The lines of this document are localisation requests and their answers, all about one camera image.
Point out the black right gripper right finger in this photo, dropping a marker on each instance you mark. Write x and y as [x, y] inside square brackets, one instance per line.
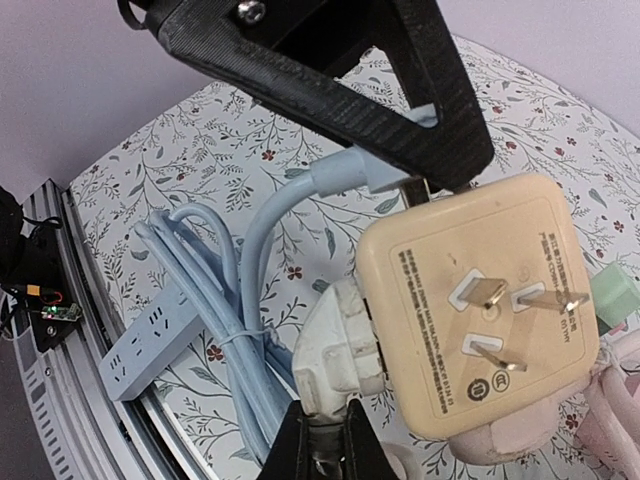
[364, 456]

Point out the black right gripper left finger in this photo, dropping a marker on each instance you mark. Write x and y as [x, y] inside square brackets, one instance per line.
[291, 455]

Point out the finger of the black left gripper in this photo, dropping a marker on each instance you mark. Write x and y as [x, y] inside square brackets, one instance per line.
[431, 73]
[289, 55]

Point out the white power strip plug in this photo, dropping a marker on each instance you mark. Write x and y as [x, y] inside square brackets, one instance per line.
[336, 354]

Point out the beige cube socket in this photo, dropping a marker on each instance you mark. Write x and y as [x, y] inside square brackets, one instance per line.
[480, 302]

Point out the grey-blue round plug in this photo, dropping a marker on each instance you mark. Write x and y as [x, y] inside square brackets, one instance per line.
[353, 168]

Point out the floral table mat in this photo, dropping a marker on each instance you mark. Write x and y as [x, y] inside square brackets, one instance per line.
[219, 148]

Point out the grey-blue power strip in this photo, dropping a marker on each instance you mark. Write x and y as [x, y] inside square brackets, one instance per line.
[159, 335]

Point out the green cube adapter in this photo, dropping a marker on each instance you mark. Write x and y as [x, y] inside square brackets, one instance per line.
[615, 297]

